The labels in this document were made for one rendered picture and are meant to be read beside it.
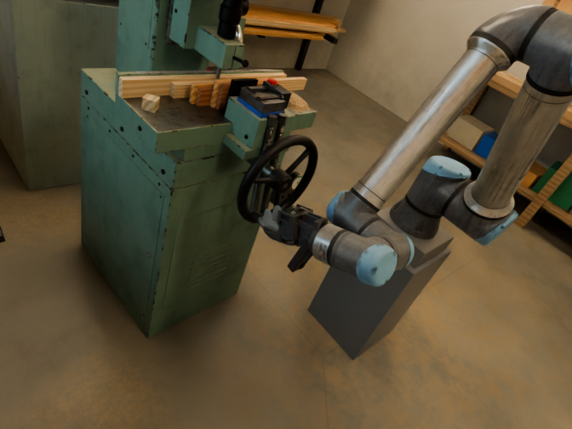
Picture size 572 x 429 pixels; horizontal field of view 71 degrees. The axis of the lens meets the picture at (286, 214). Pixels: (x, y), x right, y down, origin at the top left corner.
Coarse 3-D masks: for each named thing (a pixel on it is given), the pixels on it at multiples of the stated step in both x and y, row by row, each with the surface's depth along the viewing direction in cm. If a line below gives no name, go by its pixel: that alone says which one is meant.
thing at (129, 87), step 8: (280, 72) 141; (120, 80) 101; (128, 80) 102; (136, 80) 103; (144, 80) 105; (152, 80) 106; (160, 80) 108; (168, 80) 110; (176, 80) 112; (184, 80) 113; (192, 80) 115; (200, 80) 117; (208, 80) 119; (120, 88) 102; (128, 88) 103; (136, 88) 105; (144, 88) 106; (152, 88) 108; (160, 88) 110; (168, 88) 111; (120, 96) 104; (128, 96) 104; (136, 96) 106
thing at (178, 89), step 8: (216, 80) 121; (280, 80) 138; (288, 80) 141; (296, 80) 144; (304, 80) 147; (176, 88) 111; (184, 88) 112; (288, 88) 143; (296, 88) 146; (176, 96) 112; (184, 96) 114
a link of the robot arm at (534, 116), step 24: (552, 24) 82; (528, 48) 86; (552, 48) 82; (528, 72) 91; (552, 72) 84; (528, 96) 92; (552, 96) 88; (528, 120) 95; (552, 120) 94; (504, 144) 105; (528, 144) 100; (504, 168) 109; (528, 168) 108; (480, 192) 121; (504, 192) 116; (456, 216) 133; (480, 216) 125; (504, 216) 123; (480, 240) 130
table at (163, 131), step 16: (160, 96) 111; (128, 112) 103; (144, 112) 101; (160, 112) 104; (176, 112) 106; (192, 112) 109; (208, 112) 112; (224, 112) 115; (304, 112) 133; (144, 128) 99; (160, 128) 98; (176, 128) 100; (192, 128) 103; (208, 128) 106; (224, 128) 110; (304, 128) 137; (160, 144) 98; (176, 144) 102; (192, 144) 106; (208, 144) 110; (240, 144) 110
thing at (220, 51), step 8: (200, 32) 114; (208, 32) 112; (216, 32) 114; (200, 40) 115; (208, 40) 113; (216, 40) 110; (224, 40) 110; (232, 40) 113; (200, 48) 116; (208, 48) 114; (216, 48) 111; (224, 48) 109; (232, 48) 110; (240, 48) 112; (208, 56) 115; (216, 56) 112; (224, 56) 110; (232, 56) 112; (240, 56) 114; (216, 64) 113; (224, 64) 112; (232, 64) 114; (240, 64) 116
